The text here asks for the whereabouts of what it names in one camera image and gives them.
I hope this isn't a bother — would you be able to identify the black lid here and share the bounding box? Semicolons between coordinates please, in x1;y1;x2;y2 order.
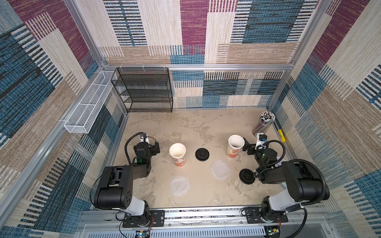
195;148;210;162
239;169;256;184

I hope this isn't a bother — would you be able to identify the paper milk tea cup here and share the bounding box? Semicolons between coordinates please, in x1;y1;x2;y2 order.
169;143;187;167
227;135;245;158

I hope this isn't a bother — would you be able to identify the white leak-proof paper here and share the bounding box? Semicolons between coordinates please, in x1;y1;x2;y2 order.
210;160;231;180
169;176;190;196

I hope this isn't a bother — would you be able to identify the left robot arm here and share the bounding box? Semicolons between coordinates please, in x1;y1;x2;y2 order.
89;132;160;227

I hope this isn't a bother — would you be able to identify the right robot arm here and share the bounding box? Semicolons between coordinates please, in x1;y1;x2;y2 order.
239;134;330;223

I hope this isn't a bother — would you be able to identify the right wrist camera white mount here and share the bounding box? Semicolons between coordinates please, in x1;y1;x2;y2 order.
256;132;267;151

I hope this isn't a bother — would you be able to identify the yellow marker on rail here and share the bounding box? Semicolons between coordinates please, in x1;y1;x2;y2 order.
278;129;286;143

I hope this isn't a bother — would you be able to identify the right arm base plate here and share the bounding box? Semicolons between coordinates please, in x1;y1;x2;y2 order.
241;206;289;224

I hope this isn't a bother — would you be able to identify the black wire shelf rack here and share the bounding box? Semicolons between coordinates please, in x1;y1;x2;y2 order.
111;67;174;113

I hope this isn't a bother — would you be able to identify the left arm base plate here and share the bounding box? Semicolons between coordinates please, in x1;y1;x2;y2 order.
122;210;165;228

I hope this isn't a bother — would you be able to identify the white mesh wall basket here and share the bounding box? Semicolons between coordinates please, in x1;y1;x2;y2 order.
64;71;114;134

